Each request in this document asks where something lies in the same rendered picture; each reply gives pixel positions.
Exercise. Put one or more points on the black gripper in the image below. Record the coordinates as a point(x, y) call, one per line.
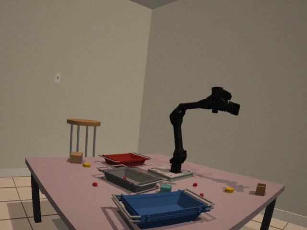
point(223, 105)

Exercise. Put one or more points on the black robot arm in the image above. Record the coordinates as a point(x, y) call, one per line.
point(176, 117)

